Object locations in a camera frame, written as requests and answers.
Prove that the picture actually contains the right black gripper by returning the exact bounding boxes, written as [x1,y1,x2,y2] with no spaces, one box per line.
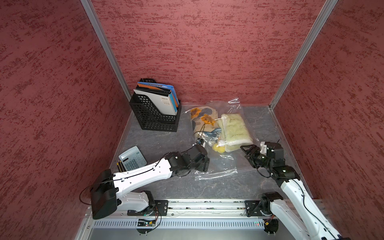
[240,143,273,169]

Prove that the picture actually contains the green white fluffy blanket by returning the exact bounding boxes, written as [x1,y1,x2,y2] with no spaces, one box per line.
[217,114,254,153]

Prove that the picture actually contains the clear plastic vacuum bag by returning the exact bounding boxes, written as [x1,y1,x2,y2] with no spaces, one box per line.
[186,98,260,181]

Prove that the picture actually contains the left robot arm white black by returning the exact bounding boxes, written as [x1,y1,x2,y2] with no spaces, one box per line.
[90,145,210,220]

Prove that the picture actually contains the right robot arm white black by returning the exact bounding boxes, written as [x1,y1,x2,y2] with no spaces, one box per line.
[240,142,343,240]

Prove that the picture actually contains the beige orange blue patterned blanket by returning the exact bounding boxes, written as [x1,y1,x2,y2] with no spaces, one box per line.
[190,106,221,145]

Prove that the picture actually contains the black mesh file holder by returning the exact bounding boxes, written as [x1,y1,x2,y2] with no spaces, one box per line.
[130,78,182,132]

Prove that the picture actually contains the grey desk calculator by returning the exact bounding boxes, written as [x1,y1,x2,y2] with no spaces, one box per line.
[117,146,147,172]

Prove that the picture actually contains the white booklet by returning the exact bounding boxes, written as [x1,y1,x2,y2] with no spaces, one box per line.
[134,90,177,116]

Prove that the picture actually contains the blue folder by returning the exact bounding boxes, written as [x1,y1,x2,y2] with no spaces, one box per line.
[138,82,180,108]

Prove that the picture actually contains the orange folder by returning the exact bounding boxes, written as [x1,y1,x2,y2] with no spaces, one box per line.
[136,84,170,92]

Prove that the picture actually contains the right corner aluminium profile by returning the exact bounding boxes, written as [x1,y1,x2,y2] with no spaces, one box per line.
[269,0,338,111]

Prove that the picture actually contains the corner aluminium profile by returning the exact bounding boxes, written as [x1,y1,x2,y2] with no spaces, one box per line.
[269,0,338,111]
[81,0,132,101]

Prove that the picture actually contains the left corner aluminium profile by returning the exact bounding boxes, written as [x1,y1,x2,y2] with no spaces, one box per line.
[81,0,132,101]

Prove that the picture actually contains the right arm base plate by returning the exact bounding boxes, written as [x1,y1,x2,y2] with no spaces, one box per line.
[245,199,273,218]

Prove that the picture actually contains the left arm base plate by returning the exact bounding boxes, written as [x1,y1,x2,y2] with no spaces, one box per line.
[127,200,169,217]

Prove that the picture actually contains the aluminium front rail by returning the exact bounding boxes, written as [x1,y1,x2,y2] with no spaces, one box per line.
[85,197,328,219]

